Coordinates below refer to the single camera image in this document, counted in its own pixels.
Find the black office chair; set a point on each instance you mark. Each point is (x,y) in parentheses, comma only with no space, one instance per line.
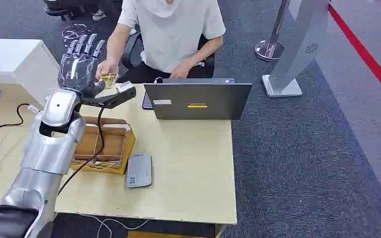
(129,52)

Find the dark smartphone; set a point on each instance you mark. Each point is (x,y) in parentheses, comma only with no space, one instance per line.
(146,102)

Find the red floor tape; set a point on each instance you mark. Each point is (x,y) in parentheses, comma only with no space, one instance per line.
(364,54)

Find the wooden card box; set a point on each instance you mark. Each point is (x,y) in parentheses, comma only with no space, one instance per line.
(111,148)

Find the person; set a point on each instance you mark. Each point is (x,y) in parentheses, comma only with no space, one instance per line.
(170,33)

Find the dark chair base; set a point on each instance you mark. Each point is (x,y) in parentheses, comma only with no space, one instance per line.
(65,8)

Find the chrome stanchion post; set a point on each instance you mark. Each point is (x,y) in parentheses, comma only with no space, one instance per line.
(274,39)

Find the flat grey device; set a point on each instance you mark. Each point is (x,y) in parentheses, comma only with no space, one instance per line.
(139,170)

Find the grey laptop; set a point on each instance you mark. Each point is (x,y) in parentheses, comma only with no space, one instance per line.
(197,100)

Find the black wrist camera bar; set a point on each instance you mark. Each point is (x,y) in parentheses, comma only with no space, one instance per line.
(111,98)

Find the person's right hand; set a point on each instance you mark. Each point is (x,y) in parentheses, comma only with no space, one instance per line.
(106,67)

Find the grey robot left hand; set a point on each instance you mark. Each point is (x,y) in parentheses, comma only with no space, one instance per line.
(75,70)

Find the person's left hand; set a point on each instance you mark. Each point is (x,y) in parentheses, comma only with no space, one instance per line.
(180,70)

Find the white cabinet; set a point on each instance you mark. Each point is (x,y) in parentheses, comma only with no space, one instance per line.
(16,64)

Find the white shoe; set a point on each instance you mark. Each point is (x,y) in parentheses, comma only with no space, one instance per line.
(98,15)

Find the silver kiosk stand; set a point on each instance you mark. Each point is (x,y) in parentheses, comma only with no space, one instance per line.
(299,42)

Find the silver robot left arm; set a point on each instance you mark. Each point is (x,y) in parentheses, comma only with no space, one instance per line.
(42,154)

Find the patterned yellow card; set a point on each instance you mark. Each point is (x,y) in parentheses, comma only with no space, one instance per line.
(109,79)

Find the small white box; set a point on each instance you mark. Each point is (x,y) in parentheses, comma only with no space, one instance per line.
(124,86)

